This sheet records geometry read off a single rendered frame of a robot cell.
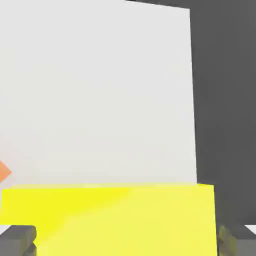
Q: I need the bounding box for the small yellow cube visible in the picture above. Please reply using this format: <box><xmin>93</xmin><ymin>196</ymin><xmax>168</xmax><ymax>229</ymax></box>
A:
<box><xmin>0</xmin><ymin>182</ymin><xmax>219</xmax><ymax>256</ymax></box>

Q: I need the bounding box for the small orange cube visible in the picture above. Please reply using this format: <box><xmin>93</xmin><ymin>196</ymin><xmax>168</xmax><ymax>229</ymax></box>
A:
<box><xmin>0</xmin><ymin>160</ymin><xmax>13</xmax><ymax>184</ymax></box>

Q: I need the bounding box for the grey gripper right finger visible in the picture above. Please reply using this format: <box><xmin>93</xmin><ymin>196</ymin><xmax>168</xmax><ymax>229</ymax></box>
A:
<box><xmin>217</xmin><ymin>224</ymin><xmax>256</xmax><ymax>256</ymax></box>

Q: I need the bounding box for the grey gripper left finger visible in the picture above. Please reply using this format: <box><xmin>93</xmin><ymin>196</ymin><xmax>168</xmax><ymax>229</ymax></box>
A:
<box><xmin>0</xmin><ymin>224</ymin><xmax>38</xmax><ymax>256</ymax></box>

